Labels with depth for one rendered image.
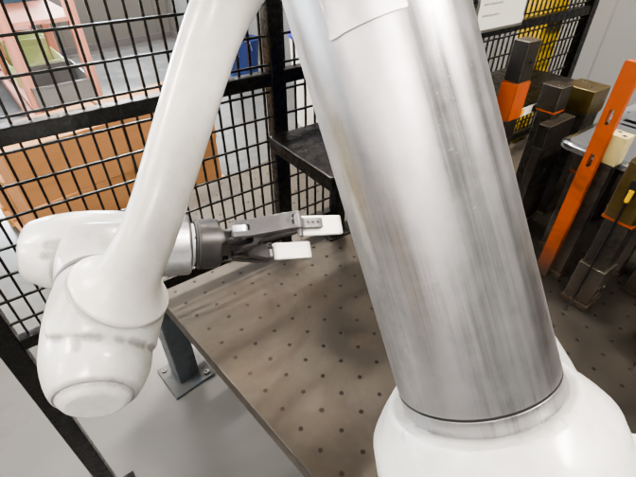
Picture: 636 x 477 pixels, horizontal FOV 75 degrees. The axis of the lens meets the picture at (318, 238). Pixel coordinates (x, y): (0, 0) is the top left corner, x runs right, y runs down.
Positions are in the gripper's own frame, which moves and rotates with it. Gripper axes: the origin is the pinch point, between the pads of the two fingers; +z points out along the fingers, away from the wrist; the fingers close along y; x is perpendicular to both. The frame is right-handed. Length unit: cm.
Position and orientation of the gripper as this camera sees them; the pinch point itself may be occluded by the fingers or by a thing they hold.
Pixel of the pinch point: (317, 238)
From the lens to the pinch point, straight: 69.8
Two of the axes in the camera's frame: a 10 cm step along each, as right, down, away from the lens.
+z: 9.2, -0.4, 3.9
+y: -3.6, 3.0, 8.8
